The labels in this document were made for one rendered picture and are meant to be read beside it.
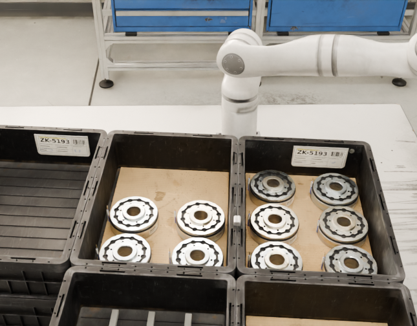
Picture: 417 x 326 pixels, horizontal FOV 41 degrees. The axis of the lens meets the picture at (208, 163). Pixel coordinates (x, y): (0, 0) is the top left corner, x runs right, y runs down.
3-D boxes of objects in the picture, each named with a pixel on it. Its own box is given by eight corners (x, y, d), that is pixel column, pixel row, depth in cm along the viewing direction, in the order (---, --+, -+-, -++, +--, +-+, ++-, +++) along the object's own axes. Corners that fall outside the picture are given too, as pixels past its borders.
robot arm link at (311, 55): (330, 46, 118) (338, 26, 125) (211, 46, 128) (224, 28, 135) (332, 85, 124) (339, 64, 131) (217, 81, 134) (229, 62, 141)
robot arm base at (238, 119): (222, 135, 156) (222, 82, 145) (256, 136, 155) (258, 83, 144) (220, 156, 149) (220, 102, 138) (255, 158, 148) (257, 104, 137)
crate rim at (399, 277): (238, 143, 131) (238, 134, 130) (367, 149, 130) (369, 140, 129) (235, 281, 101) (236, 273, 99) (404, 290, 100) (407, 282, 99)
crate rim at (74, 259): (109, 137, 132) (108, 129, 131) (237, 143, 131) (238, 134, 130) (69, 273, 102) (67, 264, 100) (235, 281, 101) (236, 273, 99)
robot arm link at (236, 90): (229, 22, 136) (228, 84, 147) (215, 41, 129) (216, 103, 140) (266, 28, 133) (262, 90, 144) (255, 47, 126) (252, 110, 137)
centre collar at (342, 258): (337, 253, 112) (338, 251, 112) (363, 256, 112) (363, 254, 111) (338, 273, 108) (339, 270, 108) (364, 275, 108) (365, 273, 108)
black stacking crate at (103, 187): (114, 169, 138) (109, 131, 131) (235, 174, 137) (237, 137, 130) (77, 304, 108) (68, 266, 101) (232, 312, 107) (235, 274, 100)
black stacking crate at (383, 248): (236, 174, 137) (238, 137, 130) (359, 180, 137) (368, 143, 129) (234, 312, 107) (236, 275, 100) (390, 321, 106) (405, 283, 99)
